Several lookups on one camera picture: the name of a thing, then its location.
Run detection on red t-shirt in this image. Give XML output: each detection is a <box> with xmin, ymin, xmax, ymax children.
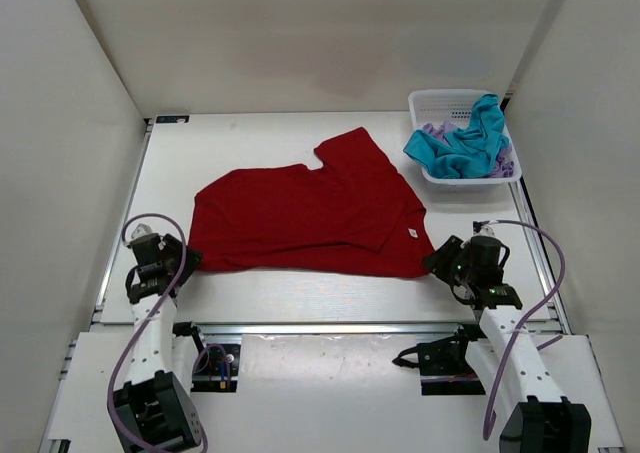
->
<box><xmin>189</xmin><ymin>128</ymin><xmax>434</xmax><ymax>279</ymax></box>

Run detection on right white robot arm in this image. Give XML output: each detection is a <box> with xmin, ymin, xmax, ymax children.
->
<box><xmin>392</xmin><ymin>233</ymin><xmax>592</xmax><ymax>452</ymax></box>

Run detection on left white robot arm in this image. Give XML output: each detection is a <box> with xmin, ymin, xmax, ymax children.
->
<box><xmin>108</xmin><ymin>224</ymin><xmax>203</xmax><ymax>452</ymax></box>

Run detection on lavender t-shirt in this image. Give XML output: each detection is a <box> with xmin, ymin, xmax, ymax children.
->
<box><xmin>419</xmin><ymin>120</ymin><xmax>518</xmax><ymax>180</ymax></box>

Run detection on teal t-shirt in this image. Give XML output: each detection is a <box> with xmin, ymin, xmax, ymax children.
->
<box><xmin>403</xmin><ymin>93</ymin><xmax>507</xmax><ymax>180</ymax></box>

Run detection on dark label sticker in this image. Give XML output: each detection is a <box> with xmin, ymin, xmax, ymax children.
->
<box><xmin>155</xmin><ymin>115</ymin><xmax>190</xmax><ymax>124</ymax></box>

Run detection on white plastic basket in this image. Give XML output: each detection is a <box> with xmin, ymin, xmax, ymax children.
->
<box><xmin>404</xmin><ymin>89</ymin><xmax>522</xmax><ymax>192</ymax></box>

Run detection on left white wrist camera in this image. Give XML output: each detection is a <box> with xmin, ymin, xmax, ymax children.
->
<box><xmin>128</xmin><ymin>223</ymin><xmax>157</xmax><ymax>249</ymax></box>

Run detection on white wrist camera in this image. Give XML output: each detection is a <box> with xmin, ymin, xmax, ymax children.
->
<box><xmin>472</xmin><ymin>220</ymin><xmax>496</xmax><ymax>238</ymax></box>
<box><xmin>128</xmin><ymin>223</ymin><xmax>157</xmax><ymax>249</ymax></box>

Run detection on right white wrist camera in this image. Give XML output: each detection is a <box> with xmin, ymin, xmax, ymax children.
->
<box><xmin>472</xmin><ymin>220</ymin><xmax>496</xmax><ymax>238</ymax></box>

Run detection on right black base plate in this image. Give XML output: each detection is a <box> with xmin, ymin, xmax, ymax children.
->
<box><xmin>417</xmin><ymin>337</ymin><xmax>485</xmax><ymax>396</ymax></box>

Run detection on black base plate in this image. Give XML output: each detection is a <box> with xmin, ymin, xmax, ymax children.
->
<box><xmin>417</xmin><ymin>337</ymin><xmax>485</xmax><ymax>396</ymax></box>
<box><xmin>191</xmin><ymin>335</ymin><xmax>242</xmax><ymax>393</ymax></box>

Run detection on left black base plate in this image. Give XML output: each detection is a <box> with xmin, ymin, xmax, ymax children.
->
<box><xmin>191</xmin><ymin>335</ymin><xmax>242</xmax><ymax>393</ymax></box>

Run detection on aluminium front rail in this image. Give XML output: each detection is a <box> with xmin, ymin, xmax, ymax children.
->
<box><xmin>200</xmin><ymin>322</ymin><xmax>461</xmax><ymax>335</ymax></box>

